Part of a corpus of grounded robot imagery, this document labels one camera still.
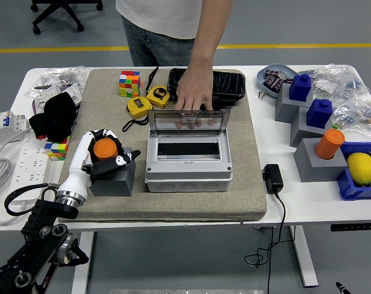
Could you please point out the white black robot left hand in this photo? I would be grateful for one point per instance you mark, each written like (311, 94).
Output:
(78, 162)

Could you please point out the person's left hand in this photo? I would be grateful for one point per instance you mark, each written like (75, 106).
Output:
(194, 88)

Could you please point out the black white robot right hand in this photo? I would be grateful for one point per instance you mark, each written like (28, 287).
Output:
(341, 288)

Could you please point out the orange cylindrical battery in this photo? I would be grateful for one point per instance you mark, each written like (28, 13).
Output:
(105, 150)
(329, 144)

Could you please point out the person's left forearm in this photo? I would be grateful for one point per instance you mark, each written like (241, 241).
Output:
(210, 36)

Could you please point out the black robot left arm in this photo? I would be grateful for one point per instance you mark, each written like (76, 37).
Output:
(41, 220)

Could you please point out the grey plastic junction box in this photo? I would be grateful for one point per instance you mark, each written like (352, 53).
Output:
(188, 174)

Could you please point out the colourful puzzle cube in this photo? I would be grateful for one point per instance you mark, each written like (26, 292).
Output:
(57, 150)
(128, 83)

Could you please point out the black cracked plastic case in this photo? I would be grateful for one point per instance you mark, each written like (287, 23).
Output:
(228, 82)

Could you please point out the yellow tape measure black label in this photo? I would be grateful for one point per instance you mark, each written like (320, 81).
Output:
(158, 95)

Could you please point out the grey block with round hole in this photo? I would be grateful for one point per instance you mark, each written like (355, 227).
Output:
(118, 183)
(314, 168)

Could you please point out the white table leg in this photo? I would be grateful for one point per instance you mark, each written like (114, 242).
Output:
(83, 275)
(305, 260)

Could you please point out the white power strip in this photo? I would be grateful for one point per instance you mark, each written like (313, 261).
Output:
(29, 165)

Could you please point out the black cloth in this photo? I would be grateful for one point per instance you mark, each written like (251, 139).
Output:
(50, 113)

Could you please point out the yellow tape measure orange label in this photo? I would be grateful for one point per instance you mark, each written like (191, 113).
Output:
(138, 105)

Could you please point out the black table control panel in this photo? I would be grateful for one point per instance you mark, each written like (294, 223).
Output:
(355, 226)

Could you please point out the small metal screws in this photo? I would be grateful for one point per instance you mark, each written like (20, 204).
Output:
(260, 95)

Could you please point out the blue-grey shallow bowl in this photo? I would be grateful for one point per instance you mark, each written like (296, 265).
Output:
(262, 79)

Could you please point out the dark snack packet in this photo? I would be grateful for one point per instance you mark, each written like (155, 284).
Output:
(272, 83)
(271, 73)

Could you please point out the white circuit breaker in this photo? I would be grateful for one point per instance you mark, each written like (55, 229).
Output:
(8, 125)

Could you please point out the person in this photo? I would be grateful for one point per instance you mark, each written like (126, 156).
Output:
(158, 18)

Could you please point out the clear bags of small parts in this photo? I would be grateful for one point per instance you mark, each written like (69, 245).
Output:
(66, 76)

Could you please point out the grey square holder block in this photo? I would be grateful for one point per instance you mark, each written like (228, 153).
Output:
(298, 131)
(285, 107)

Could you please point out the blue plastic bin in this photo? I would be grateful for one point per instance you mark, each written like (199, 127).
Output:
(347, 186)

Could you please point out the beige fabric mat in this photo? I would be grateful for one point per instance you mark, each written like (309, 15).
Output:
(173, 205)

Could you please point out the blue bottle-shaped block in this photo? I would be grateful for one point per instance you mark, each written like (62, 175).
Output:
(318, 113)
(300, 87)

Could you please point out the black power adapter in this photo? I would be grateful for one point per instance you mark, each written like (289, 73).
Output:
(272, 177)

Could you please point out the yellow lemon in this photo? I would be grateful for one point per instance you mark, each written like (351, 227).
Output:
(360, 167)

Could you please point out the small green piece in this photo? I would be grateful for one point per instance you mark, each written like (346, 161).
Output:
(335, 125)

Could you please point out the black office chair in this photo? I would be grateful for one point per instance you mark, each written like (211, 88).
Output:
(55, 12)

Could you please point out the clear bags of electronic parts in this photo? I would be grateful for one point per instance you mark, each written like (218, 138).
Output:
(350, 88)

